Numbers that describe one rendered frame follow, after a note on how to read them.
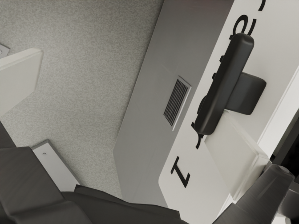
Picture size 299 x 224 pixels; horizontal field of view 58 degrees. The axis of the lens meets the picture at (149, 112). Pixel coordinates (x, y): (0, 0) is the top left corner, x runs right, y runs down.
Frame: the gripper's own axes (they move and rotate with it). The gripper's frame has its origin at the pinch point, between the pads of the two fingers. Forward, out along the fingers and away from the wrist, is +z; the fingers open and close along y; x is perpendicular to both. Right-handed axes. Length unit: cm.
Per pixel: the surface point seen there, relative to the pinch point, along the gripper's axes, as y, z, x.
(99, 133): -1, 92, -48
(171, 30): 10, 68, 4
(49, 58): -27, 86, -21
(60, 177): -12, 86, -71
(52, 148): -18, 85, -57
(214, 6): 15, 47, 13
